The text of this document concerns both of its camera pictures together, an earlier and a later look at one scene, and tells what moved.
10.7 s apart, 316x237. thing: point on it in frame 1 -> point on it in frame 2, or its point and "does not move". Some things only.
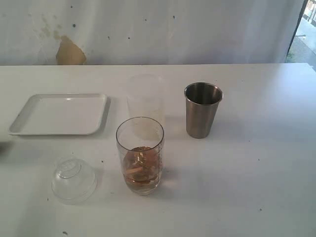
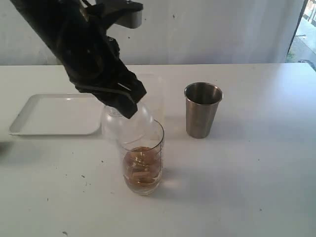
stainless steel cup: (202, 101) does not move
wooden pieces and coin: (141, 166) does not move
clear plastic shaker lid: (74, 182) -> (118, 129)
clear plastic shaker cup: (140, 141) does not move
